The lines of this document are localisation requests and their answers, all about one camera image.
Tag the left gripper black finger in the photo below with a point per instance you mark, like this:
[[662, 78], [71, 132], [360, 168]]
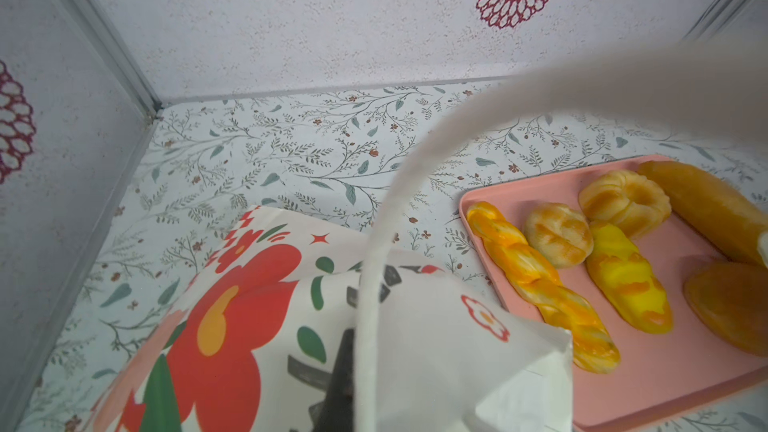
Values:
[[337, 411]]

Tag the white floral paper bag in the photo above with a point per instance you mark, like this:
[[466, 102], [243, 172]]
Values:
[[252, 342]]

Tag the orange twisted fake bread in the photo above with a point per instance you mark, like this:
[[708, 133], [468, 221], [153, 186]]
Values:
[[537, 282]]

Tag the yellow fake bread roll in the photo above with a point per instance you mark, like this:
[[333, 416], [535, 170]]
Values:
[[560, 234]]

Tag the yellow croissant fake bread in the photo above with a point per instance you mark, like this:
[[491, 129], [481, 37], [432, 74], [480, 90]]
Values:
[[626, 279]]

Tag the orange bundt fake bread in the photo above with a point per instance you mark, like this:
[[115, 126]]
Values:
[[628, 200]]

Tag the brown round fake bread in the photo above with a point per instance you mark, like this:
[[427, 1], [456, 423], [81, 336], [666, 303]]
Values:
[[730, 298]]

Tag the long golden baguette fake bread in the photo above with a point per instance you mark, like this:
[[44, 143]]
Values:
[[718, 211]]

